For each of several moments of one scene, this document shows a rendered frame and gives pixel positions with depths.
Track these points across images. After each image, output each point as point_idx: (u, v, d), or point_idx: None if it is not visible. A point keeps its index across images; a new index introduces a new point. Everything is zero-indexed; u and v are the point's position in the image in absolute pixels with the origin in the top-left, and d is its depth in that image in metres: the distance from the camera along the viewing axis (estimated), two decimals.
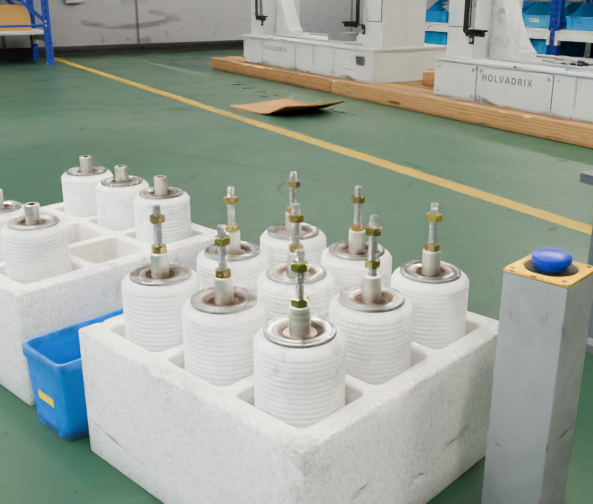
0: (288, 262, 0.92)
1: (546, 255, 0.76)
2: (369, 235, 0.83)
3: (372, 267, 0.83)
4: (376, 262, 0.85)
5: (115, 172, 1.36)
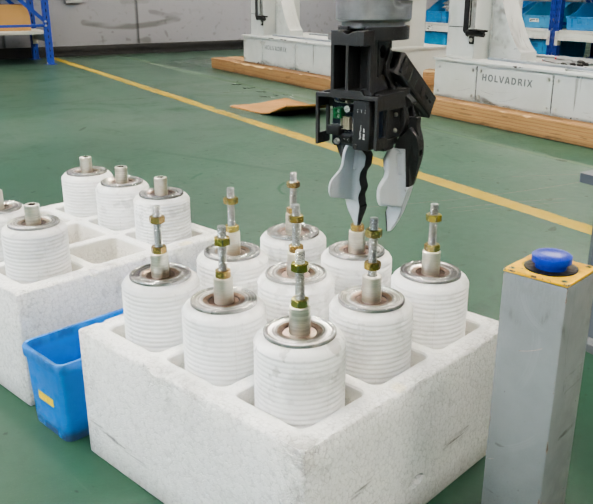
0: (288, 262, 0.92)
1: (546, 255, 0.76)
2: (377, 238, 0.83)
3: (366, 264, 0.85)
4: (373, 269, 0.84)
5: (115, 172, 1.36)
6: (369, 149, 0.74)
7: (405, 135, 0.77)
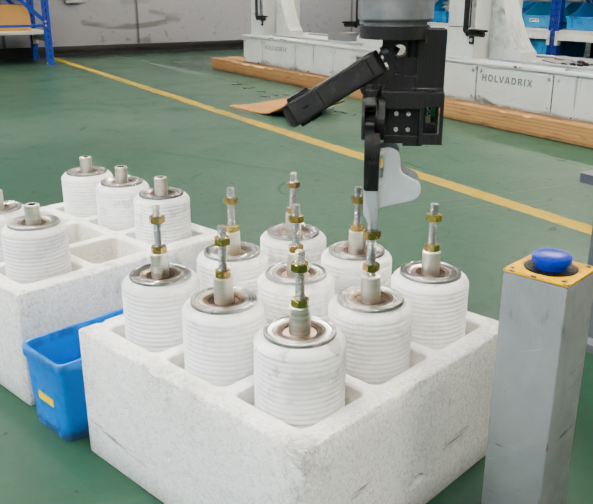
0: (288, 262, 0.92)
1: (546, 255, 0.76)
2: (370, 241, 0.83)
3: (379, 268, 0.84)
4: (364, 267, 0.85)
5: (115, 172, 1.36)
6: None
7: None
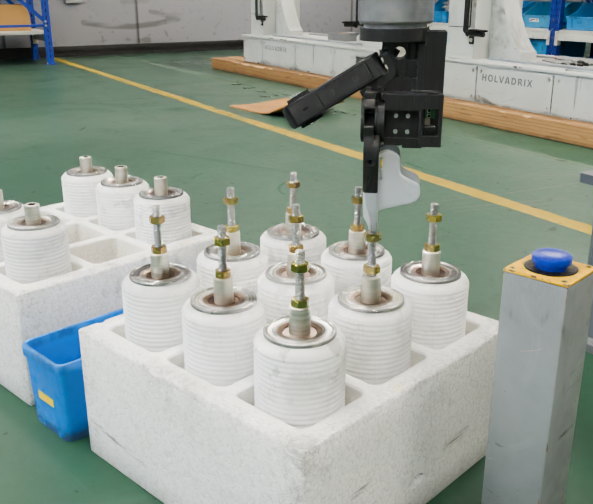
0: (288, 262, 0.92)
1: (546, 255, 0.76)
2: None
3: (365, 272, 0.84)
4: (378, 269, 0.85)
5: (115, 172, 1.36)
6: None
7: None
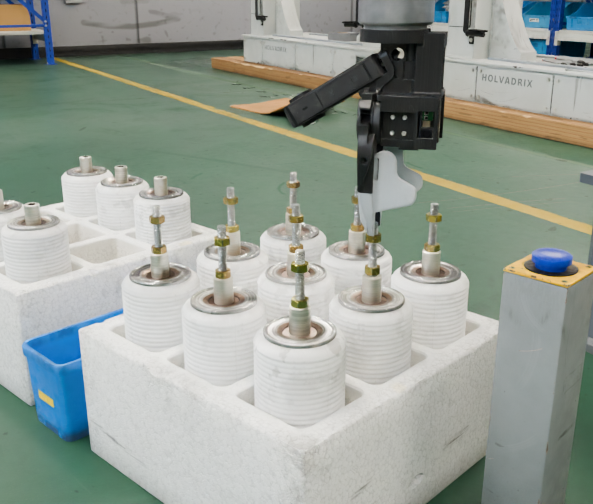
0: (288, 262, 0.92)
1: (546, 255, 0.76)
2: (369, 243, 0.83)
3: (379, 273, 0.84)
4: (369, 268, 0.85)
5: (115, 172, 1.36)
6: (436, 138, 0.80)
7: None
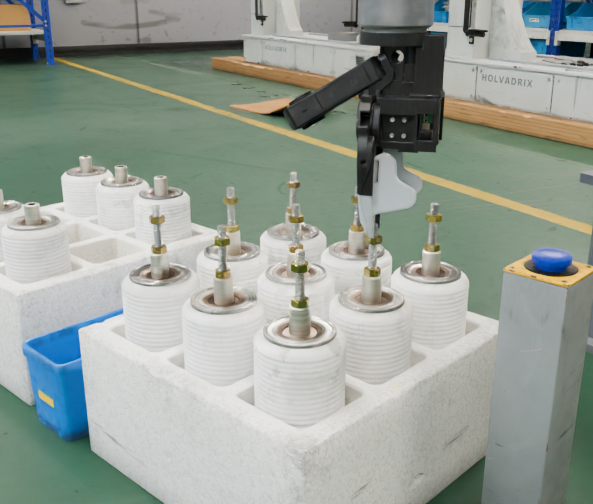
0: (288, 262, 0.92)
1: (546, 255, 0.76)
2: None
3: (363, 273, 0.84)
4: (379, 274, 0.84)
5: (115, 172, 1.36)
6: (436, 141, 0.80)
7: None
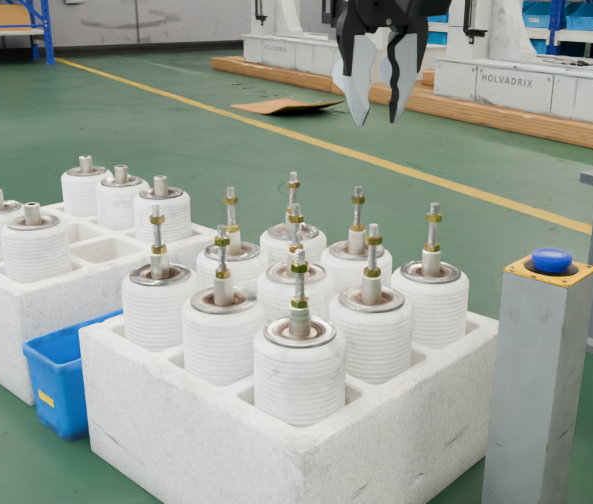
0: (288, 262, 0.92)
1: (546, 255, 0.76)
2: (371, 246, 0.83)
3: (380, 274, 0.84)
4: (366, 271, 0.85)
5: (115, 172, 1.36)
6: (331, 23, 0.80)
7: (348, 19, 0.75)
